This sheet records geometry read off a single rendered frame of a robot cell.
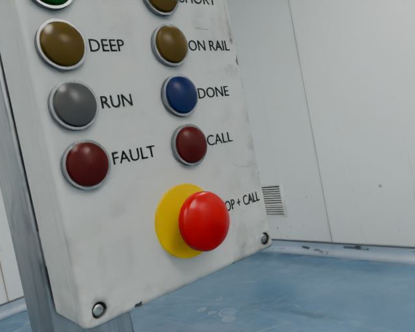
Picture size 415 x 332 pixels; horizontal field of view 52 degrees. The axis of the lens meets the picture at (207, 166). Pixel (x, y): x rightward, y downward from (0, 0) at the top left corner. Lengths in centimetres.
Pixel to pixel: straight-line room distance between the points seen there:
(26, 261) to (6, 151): 8
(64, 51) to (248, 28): 355
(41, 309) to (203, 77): 21
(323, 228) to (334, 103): 100
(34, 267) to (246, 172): 17
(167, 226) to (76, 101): 10
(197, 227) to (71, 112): 10
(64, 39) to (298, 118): 325
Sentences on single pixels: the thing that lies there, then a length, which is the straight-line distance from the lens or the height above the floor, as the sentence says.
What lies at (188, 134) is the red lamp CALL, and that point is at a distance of 30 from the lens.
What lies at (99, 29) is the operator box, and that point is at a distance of 29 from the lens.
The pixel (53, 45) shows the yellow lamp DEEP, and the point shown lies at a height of 112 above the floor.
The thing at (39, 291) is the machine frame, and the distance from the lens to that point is 34.
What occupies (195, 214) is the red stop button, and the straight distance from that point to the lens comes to 27.
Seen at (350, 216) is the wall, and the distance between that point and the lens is 339.
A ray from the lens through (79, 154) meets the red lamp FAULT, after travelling 26.
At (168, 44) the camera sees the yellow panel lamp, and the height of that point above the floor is 112.
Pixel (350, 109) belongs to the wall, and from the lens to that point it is 323.
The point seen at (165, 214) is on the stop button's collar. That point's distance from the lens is 29.
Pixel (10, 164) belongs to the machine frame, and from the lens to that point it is 33.
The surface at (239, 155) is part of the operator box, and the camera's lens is 34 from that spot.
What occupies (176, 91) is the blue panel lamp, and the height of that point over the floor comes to 109.
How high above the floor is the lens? 105
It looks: 3 degrees down
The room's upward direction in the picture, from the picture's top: 11 degrees counter-clockwise
